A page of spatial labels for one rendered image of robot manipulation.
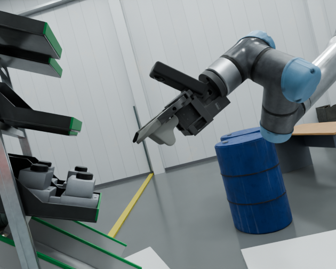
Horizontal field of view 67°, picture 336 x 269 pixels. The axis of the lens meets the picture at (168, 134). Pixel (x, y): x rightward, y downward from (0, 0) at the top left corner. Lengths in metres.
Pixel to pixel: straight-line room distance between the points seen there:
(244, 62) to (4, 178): 0.48
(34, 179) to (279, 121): 0.50
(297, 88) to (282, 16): 7.69
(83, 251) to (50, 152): 7.88
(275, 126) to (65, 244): 0.52
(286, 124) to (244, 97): 6.89
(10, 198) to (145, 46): 7.34
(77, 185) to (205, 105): 0.29
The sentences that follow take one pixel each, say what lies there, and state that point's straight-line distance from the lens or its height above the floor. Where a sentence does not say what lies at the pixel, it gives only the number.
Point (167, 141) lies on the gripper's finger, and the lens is 0.48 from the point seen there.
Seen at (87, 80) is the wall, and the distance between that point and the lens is 7.96.
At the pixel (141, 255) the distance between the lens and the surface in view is 1.07.
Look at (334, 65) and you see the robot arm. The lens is 0.77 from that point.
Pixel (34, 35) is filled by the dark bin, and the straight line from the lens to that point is 0.50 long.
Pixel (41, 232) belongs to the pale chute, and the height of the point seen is 1.17.
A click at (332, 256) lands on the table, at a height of 0.86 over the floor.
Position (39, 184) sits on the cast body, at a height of 1.27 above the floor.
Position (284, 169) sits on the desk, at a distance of 4.79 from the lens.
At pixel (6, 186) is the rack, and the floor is 1.29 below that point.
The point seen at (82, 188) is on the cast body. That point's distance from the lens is 0.48.
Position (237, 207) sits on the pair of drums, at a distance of 2.88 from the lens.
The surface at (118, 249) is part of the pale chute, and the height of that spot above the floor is 1.01.
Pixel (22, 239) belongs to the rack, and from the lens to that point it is 0.47.
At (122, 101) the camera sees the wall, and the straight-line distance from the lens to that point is 7.58.
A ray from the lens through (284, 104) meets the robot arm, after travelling 0.57.
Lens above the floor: 1.32
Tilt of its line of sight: 2 degrees down
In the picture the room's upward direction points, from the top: 15 degrees counter-clockwise
